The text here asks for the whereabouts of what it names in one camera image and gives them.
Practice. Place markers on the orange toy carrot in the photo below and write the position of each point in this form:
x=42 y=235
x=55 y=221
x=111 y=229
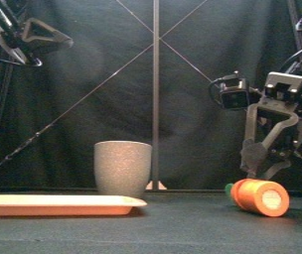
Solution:
x=261 y=197

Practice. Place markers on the grey speckled cup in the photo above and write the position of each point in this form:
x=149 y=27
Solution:
x=122 y=168

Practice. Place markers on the pink rectangular tray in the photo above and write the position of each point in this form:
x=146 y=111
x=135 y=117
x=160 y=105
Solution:
x=56 y=203

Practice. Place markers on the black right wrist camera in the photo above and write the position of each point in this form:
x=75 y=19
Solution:
x=235 y=96

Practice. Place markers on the grey vertical frame post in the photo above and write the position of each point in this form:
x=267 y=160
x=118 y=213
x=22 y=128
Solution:
x=156 y=99

